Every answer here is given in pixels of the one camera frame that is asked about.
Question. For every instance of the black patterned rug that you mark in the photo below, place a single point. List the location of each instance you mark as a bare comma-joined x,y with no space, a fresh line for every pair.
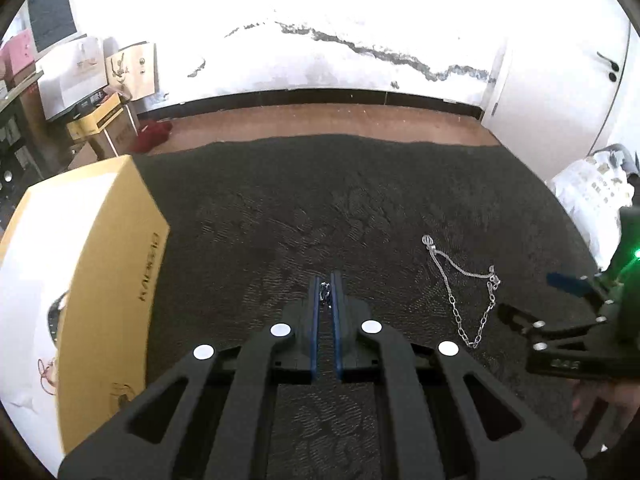
300,210

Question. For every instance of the small yellow cardboard box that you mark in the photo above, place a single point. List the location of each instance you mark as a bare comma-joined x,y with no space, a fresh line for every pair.
95,120

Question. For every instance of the white door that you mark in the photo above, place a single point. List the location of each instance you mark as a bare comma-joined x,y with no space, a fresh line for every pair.
560,50

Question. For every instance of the beige framed screen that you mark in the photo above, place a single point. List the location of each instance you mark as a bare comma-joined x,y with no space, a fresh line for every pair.
51,17

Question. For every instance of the red cloth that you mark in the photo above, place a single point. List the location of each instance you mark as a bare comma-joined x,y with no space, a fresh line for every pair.
152,136

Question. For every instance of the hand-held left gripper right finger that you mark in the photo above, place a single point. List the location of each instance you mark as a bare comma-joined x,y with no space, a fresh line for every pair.
337,330

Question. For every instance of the grey cloth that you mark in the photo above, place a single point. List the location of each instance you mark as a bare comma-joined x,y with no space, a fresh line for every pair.
617,156

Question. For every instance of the brown cardboard box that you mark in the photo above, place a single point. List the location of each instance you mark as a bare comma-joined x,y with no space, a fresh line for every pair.
117,137

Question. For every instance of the person's right hand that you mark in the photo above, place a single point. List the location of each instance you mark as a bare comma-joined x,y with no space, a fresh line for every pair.
595,400

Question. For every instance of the white shopping bag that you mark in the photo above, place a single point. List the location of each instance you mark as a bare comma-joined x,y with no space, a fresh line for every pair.
75,77

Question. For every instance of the pink box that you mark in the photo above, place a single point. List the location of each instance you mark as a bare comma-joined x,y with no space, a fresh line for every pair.
17,55

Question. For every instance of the small silver pendant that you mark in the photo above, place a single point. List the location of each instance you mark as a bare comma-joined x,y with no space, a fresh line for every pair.
325,292

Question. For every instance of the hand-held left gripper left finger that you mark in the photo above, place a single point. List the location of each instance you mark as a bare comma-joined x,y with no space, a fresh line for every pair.
314,330

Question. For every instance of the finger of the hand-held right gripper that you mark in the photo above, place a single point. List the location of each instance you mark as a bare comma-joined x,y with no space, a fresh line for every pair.
565,362
567,282

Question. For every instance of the dark desk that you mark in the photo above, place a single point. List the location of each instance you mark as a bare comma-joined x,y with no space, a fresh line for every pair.
20,105

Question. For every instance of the black wrist watch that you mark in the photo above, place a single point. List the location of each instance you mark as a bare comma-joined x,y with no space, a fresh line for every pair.
57,312

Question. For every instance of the white patterned pillow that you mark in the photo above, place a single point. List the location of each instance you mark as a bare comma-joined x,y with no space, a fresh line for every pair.
590,200

